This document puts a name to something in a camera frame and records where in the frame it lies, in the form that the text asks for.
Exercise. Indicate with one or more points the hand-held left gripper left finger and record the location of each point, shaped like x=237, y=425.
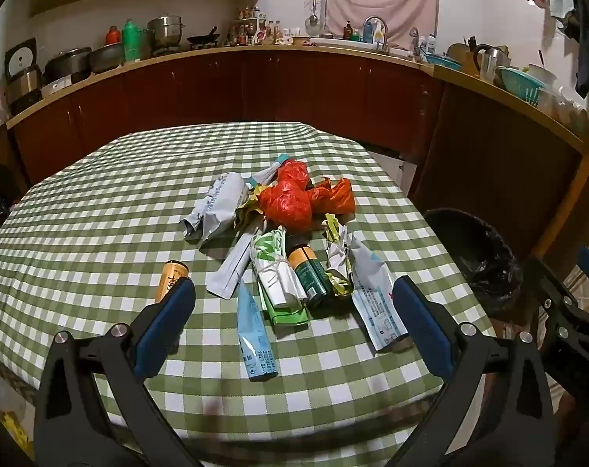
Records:
x=168, y=321

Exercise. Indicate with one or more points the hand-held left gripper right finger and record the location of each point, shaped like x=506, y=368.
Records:
x=425, y=326

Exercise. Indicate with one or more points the orange drink can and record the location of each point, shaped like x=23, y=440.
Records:
x=170, y=279

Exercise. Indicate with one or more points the white blue printed packet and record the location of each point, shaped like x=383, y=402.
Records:
x=377, y=306

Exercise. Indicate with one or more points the white pouch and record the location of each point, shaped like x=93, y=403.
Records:
x=231, y=267

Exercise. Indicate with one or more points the black bin with liner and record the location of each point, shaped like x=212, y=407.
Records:
x=469, y=253

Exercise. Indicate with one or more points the light blue tube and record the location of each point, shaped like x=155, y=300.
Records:
x=255, y=340

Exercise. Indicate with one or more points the yellow gold wrapper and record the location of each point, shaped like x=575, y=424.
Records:
x=337, y=255

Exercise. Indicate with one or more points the white green packet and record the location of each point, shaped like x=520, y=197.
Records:
x=275, y=272

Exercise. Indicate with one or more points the grey mailer bag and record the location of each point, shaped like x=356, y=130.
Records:
x=216, y=204

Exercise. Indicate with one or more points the green spray can orange cap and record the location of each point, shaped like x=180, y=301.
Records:
x=309, y=275

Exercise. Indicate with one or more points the small yellow wrapper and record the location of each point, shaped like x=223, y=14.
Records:
x=249, y=209

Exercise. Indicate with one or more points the orange plastic bag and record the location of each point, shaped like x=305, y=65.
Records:
x=333, y=195

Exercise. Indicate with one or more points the red plastic bag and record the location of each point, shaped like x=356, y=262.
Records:
x=284, y=206

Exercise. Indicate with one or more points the green white checked tablecloth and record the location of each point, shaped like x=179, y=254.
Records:
x=104, y=214

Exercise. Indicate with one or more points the brown wooden counter unit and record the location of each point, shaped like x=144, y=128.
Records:
x=494, y=155

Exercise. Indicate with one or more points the clear plastic containers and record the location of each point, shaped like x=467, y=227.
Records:
x=569, y=109

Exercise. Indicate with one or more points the yellow bag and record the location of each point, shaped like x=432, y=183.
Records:
x=14, y=430

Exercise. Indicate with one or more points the teal plastic basket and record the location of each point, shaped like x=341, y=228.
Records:
x=520, y=85

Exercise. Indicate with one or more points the white bowl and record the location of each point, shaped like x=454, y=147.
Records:
x=542, y=74

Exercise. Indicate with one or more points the steel kettle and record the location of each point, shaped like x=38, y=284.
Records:
x=491, y=63

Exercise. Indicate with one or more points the wooden cutting board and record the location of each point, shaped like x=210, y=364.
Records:
x=459, y=53

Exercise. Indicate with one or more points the shallow teal dish basket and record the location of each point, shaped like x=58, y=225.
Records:
x=442, y=61

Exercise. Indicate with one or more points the dark red base cabinets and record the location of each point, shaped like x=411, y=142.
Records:
x=275, y=87

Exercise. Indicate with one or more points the grey metal bowl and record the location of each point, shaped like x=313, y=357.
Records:
x=107, y=57

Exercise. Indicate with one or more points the large dark pot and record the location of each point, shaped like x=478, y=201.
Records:
x=68, y=65

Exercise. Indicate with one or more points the steel rice cooker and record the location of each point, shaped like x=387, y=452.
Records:
x=24, y=82

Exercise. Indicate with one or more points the green thermos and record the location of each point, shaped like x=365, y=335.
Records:
x=132, y=41

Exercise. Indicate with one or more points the black wok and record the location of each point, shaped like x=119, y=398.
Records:
x=203, y=38

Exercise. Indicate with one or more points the small steel tap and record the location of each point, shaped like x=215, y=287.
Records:
x=414, y=36

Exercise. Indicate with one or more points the steel stockpot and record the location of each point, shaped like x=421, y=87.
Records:
x=167, y=31

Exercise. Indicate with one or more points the red thermos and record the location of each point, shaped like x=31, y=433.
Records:
x=112, y=35

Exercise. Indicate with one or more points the white yellow spray bottle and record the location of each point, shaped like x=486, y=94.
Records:
x=379, y=35

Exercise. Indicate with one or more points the white sink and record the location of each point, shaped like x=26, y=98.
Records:
x=343, y=43

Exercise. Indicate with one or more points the blue bottle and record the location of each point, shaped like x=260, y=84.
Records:
x=369, y=34

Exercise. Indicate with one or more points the spice rack with bottles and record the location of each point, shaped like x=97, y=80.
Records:
x=248, y=29

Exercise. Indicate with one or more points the brown bottle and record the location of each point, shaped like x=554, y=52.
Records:
x=348, y=31

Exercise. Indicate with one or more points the steel sink faucet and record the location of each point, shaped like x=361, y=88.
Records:
x=378, y=20

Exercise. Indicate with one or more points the row of sauce bottles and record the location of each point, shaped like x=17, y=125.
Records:
x=279, y=31

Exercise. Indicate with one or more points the pink hanging towel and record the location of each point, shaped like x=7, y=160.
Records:
x=382, y=5

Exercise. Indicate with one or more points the hanging metal strainer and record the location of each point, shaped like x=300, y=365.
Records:
x=313, y=22

